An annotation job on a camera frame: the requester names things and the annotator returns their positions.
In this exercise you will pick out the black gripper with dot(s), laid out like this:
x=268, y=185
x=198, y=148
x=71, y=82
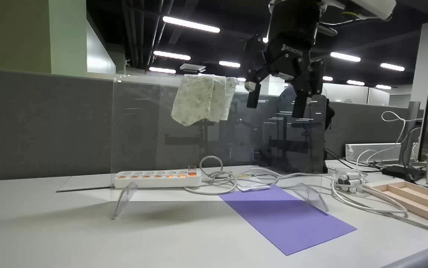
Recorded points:
x=293, y=35

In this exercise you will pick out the white cloth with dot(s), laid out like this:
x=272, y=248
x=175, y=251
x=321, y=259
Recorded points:
x=199, y=99

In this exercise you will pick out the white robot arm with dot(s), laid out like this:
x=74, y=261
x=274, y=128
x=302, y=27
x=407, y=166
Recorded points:
x=378, y=6

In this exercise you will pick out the clear acrylic panel foot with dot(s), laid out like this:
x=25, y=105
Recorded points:
x=123, y=198
x=312, y=194

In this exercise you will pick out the clear glass panel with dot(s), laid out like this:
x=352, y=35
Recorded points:
x=144, y=128

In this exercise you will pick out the ceiling tube light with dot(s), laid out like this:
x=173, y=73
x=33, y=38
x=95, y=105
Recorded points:
x=171, y=55
x=392, y=66
x=345, y=57
x=190, y=24
x=229, y=64
x=162, y=70

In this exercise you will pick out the white rectangular device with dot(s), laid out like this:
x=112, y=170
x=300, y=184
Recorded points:
x=372, y=151

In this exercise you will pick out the white power adapter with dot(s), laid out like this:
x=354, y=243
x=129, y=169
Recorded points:
x=348, y=181

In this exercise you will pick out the purple paper sheet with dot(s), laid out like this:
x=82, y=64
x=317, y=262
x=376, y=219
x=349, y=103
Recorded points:
x=282, y=218

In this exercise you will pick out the grey monitor stand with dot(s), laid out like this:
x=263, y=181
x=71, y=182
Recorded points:
x=410, y=149

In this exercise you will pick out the white power strip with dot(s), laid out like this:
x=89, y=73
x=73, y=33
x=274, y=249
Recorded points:
x=155, y=179

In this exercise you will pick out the grey rounded bar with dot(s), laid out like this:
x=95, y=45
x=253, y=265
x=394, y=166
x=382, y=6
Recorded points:
x=422, y=258

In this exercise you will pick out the light wooden frame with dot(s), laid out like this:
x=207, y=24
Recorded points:
x=416, y=198

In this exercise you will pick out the grey partition wall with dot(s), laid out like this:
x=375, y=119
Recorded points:
x=40, y=124

